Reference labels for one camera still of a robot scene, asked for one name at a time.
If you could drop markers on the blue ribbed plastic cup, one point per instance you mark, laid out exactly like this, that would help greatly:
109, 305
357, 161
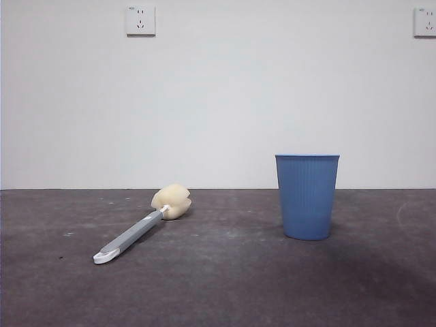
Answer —
306, 197

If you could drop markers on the white wall socket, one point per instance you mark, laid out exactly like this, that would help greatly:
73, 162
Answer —
425, 22
141, 21

